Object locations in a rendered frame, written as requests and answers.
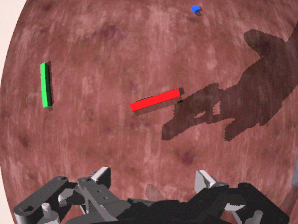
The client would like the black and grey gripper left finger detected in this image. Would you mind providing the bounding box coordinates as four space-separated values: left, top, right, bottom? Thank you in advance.
13 167 137 224

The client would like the red rod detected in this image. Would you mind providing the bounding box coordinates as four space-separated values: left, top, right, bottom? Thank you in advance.
130 89 180 111

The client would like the green rod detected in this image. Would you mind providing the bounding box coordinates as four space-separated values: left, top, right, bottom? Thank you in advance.
41 63 51 108

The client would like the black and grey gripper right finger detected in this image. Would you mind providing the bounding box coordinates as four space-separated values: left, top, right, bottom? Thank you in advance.
170 170 290 224

